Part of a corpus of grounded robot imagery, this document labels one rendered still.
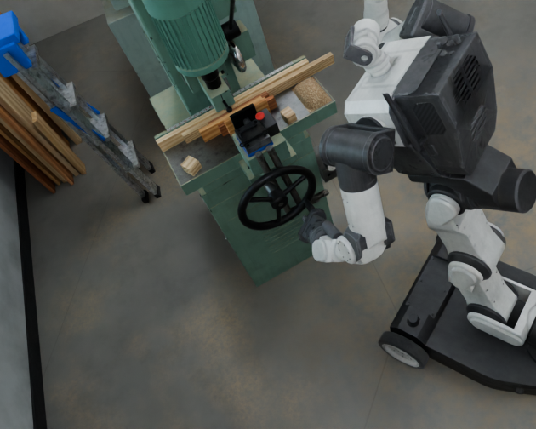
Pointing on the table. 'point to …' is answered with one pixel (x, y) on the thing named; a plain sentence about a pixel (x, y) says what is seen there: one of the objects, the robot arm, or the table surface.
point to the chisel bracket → (218, 94)
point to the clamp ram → (243, 116)
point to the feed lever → (230, 25)
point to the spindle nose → (212, 80)
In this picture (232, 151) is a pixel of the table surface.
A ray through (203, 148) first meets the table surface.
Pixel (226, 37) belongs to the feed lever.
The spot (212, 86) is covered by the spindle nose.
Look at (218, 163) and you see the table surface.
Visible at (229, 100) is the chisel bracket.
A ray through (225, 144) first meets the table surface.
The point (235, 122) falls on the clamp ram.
